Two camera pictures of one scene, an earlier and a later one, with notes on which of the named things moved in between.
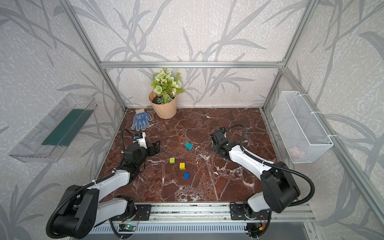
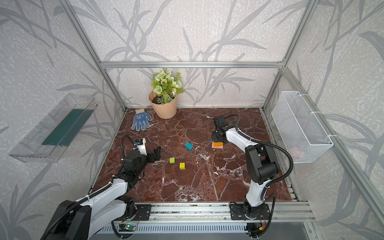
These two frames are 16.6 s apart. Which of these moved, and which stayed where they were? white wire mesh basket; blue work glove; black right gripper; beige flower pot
Moved: black right gripper
Stayed: white wire mesh basket; beige flower pot; blue work glove
